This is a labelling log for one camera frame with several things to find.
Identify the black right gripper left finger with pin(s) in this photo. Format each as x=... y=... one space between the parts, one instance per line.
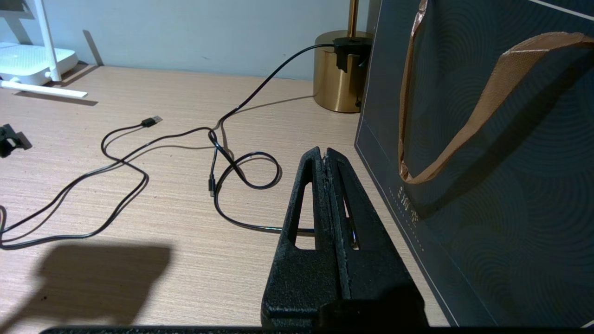
x=297 y=278

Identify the white router with four antennas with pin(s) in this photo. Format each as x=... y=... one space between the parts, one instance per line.
x=32 y=62

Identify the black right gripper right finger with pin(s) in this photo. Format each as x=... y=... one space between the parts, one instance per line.
x=380 y=278

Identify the brass desk lamp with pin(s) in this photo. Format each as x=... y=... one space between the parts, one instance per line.
x=336 y=83

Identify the small black clip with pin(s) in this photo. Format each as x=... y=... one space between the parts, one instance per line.
x=11 y=141

